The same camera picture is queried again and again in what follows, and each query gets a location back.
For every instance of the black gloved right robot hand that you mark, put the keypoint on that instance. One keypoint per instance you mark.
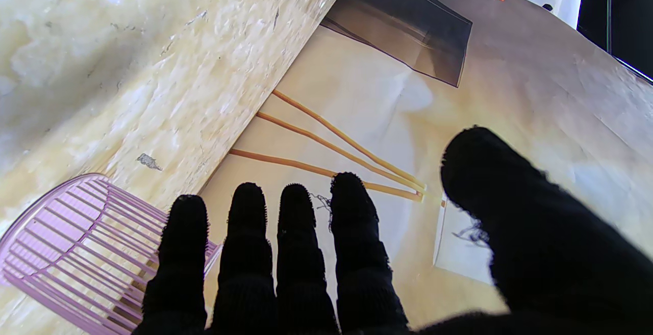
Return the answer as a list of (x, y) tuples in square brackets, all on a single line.
[(561, 263)]

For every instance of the printed room backdrop cloth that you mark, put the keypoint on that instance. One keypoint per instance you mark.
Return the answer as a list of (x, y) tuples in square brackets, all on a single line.
[(535, 85)]

